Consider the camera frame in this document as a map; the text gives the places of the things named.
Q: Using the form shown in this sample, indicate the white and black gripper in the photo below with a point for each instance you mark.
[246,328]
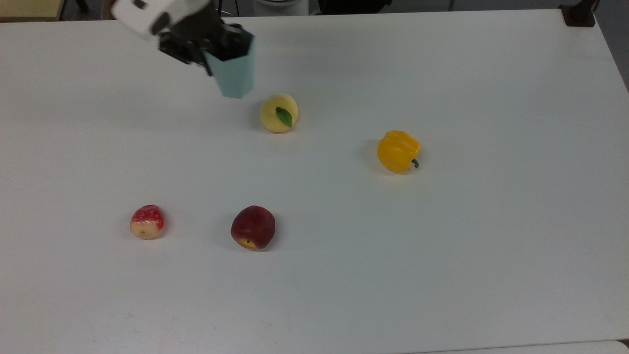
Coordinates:
[162,14]

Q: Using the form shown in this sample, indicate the teal hexagonal mug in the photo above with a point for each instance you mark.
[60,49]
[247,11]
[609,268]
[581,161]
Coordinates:
[237,78]

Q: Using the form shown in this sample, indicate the yellow toy peach with leaf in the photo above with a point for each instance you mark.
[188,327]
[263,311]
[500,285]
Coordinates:
[275,114]

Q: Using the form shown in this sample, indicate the dark red toy apple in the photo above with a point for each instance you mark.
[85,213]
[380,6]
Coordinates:
[253,227]

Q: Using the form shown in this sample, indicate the red toy strawberry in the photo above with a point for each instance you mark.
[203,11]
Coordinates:
[147,222]

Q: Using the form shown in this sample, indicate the wooden cabinet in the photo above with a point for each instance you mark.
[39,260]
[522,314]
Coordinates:
[29,9]

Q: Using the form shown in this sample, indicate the yellow toy bell pepper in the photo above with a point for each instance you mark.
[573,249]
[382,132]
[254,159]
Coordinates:
[397,151]

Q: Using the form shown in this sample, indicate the black table clamp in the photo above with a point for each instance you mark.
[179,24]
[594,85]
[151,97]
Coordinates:
[579,14]

